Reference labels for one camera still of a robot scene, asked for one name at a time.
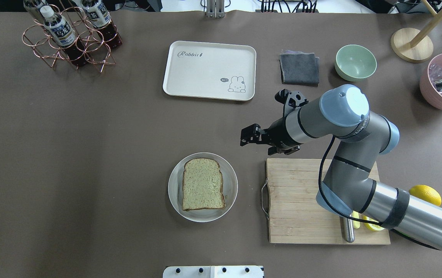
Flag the grey folded cloth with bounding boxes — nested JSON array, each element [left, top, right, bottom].
[[279, 50, 320, 86]]

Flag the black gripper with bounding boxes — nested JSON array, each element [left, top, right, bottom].
[[240, 117, 301, 156]]

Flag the wooden cutting board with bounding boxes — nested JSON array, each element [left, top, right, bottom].
[[261, 158, 391, 245]]

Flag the tea bottle back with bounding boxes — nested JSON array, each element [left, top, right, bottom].
[[82, 0, 122, 49]]

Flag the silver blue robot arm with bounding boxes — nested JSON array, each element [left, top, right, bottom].
[[240, 84, 442, 251]]

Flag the white round plate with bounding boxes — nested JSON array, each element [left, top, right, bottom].
[[168, 153, 238, 223]]

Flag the yellow lemon far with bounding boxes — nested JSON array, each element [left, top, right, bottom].
[[408, 185, 442, 207]]

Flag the copper wire bottle rack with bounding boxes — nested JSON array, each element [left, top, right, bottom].
[[22, 0, 122, 72]]

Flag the white control box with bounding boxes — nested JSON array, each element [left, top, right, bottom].
[[162, 264, 265, 278]]

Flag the wooden mug tree stand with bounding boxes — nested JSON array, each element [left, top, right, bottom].
[[391, 0, 442, 63]]

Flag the half lemon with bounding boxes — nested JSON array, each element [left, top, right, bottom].
[[362, 215, 385, 232]]

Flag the tea bottle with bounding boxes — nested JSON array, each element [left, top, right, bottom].
[[82, 0, 122, 49], [40, 5, 87, 67], [23, 0, 48, 24]]

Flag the tea bottle front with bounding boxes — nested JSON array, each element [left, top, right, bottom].
[[40, 5, 87, 67]]

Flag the cream rabbit tray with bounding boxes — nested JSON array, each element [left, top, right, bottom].
[[163, 41, 257, 102]]

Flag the aluminium frame post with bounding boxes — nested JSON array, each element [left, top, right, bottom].
[[204, 0, 226, 18]]

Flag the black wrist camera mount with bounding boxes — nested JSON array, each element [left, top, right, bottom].
[[274, 89, 309, 117]]

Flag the bread slice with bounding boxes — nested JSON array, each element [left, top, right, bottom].
[[182, 158, 226, 211]]

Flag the green bowl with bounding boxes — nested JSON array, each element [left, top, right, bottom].
[[334, 44, 377, 81]]

